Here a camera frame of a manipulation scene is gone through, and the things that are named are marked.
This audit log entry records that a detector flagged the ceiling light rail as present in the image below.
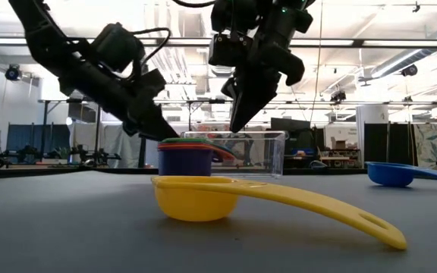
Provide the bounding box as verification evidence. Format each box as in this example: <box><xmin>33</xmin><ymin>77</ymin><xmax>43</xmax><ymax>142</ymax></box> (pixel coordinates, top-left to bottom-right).
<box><xmin>0</xmin><ymin>36</ymin><xmax>437</xmax><ymax>49</ymax></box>

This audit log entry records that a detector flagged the orange measuring cup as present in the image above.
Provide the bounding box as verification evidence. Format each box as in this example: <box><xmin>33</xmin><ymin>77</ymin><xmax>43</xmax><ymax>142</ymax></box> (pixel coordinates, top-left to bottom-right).
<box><xmin>157</xmin><ymin>143</ymin><xmax>237</xmax><ymax>162</ymax></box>

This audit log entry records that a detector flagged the yellow measuring cup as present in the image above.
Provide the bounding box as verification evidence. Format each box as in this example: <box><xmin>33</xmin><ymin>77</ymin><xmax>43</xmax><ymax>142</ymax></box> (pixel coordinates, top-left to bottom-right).
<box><xmin>150</xmin><ymin>175</ymin><xmax>408</xmax><ymax>251</ymax></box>

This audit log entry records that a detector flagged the black table frame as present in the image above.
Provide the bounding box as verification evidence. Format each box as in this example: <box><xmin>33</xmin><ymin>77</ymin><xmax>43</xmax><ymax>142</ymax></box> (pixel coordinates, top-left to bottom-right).
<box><xmin>0</xmin><ymin>165</ymin><xmax>437</xmax><ymax>181</ymax></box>

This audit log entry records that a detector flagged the grey cloth sheet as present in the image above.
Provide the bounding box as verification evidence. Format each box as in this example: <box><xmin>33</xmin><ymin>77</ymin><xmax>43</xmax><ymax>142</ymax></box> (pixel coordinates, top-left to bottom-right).
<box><xmin>72</xmin><ymin>123</ymin><xmax>146</xmax><ymax>168</ymax></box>

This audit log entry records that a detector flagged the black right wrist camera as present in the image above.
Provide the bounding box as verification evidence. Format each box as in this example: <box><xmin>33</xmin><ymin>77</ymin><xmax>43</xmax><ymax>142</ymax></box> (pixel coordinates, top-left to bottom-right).
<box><xmin>208</xmin><ymin>33</ymin><xmax>251</xmax><ymax>67</ymax></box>

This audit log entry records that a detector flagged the teal measuring cup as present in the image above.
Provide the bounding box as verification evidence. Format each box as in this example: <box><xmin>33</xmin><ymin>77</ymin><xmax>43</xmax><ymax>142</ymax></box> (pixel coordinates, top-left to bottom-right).
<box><xmin>203</xmin><ymin>140</ymin><xmax>231</xmax><ymax>152</ymax></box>

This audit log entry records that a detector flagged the floral patterned curtain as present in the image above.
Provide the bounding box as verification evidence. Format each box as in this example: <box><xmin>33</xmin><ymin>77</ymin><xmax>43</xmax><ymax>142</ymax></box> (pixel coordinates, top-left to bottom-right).
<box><xmin>413</xmin><ymin>123</ymin><xmax>437</xmax><ymax>168</ymax></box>

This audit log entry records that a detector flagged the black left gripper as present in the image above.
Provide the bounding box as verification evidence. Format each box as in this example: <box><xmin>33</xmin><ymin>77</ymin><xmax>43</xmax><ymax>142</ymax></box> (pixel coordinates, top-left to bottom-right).
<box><xmin>58</xmin><ymin>62</ymin><xmax>180</xmax><ymax>141</ymax></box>

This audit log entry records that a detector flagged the blue partition panel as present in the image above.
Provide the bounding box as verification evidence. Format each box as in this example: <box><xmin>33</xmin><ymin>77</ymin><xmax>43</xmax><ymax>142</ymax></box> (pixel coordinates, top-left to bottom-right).
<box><xmin>5</xmin><ymin>123</ymin><xmax>71</xmax><ymax>160</ymax></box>

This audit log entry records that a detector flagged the clear plastic basket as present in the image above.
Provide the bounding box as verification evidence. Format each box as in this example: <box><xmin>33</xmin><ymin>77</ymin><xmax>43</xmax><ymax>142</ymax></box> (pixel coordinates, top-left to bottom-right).
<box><xmin>180</xmin><ymin>130</ymin><xmax>288</xmax><ymax>179</ymax></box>

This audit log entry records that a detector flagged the purple measuring cup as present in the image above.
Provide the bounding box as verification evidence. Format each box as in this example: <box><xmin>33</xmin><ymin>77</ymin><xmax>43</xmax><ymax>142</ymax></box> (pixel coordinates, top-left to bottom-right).
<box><xmin>157</xmin><ymin>146</ymin><xmax>215</xmax><ymax>177</ymax></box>

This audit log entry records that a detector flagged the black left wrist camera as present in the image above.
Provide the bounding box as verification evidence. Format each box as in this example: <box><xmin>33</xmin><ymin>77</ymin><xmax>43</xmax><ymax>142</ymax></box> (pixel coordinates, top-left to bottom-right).
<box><xmin>91</xmin><ymin>22</ymin><xmax>146</xmax><ymax>74</ymax></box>

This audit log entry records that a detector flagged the black room divider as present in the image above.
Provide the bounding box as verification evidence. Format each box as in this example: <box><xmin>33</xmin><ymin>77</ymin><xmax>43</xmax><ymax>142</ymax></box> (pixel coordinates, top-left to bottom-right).
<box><xmin>363</xmin><ymin>123</ymin><xmax>413</xmax><ymax>166</ymax></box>

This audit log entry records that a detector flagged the black camera cable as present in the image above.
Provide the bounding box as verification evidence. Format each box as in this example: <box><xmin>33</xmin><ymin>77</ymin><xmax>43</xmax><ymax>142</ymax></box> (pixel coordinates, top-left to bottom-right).
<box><xmin>130</xmin><ymin>27</ymin><xmax>172</xmax><ymax>83</ymax></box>

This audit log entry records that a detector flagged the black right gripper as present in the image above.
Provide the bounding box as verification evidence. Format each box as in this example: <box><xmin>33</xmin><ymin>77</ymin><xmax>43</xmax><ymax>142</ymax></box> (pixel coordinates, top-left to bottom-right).
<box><xmin>221</xmin><ymin>9</ymin><xmax>313</xmax><ymax>133</ymax></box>

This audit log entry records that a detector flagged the lime green measuring cup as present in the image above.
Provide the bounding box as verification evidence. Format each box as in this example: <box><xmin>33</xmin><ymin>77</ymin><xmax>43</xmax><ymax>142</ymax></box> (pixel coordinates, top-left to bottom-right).
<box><xmin>160</xmin><ymin>136</ymin><xmax>212</xmax><ymax>144</ymax></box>

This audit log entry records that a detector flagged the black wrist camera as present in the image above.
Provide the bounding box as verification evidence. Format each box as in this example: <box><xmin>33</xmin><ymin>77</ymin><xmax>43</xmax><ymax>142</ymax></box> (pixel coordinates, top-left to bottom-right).
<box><xmin>208</xmin><ymin>33</ymin><xmax>251</xmax><ymax>67</ymax></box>
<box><xmin>91</xmin><ymin>22</ymin><xmax>146</xmax><ymax>74</ymax></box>

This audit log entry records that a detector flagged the blue measuring cup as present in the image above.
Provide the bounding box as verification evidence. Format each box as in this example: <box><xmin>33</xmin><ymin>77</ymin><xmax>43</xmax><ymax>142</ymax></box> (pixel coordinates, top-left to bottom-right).
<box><xmin>365</xmin><ymin>161</ymin><xmax>437</xmax><ymax>188</ymax></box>

